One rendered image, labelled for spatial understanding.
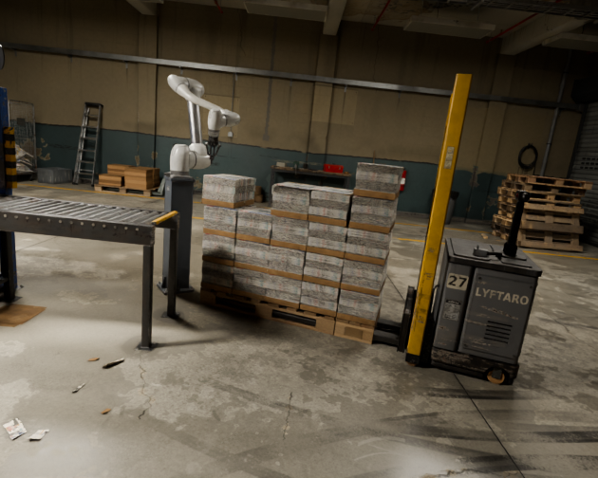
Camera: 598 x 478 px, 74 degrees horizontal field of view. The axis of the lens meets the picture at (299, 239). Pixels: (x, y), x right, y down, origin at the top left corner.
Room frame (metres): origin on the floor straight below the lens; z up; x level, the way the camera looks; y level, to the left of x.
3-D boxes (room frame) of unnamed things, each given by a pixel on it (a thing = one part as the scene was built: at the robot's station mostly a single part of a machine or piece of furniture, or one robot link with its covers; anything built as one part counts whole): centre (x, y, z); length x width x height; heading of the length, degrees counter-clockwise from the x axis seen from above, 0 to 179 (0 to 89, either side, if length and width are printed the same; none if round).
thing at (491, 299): (2.68, -1.30, 0.40); 0.69 x 0.55 x 0.80; 163
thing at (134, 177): (8.92, 3.90, 0.28); 1.20 x 0.83 x 0.57; 91
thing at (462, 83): (2.47, -0.85, 0.97); 0.09 x 0.09 x 1.75; 73
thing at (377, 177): (2.92, -0.53, 0.65); 0.39 x 0.30 x 1.29; 163
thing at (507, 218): (7.94, -4.64, 0.65); 1.33 x 0.94 x 1.30; 95
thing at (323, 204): (3.01, -0.24, 0.95); 0.38 x 0.29 x 0.23; 162
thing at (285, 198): (3.09, 0.04, 0.95); 0.38 x 0.29 x 0.23; 165
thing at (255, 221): (3.13, 0.16, 0.42); 1.17 x 0.39 x 0.83; 73
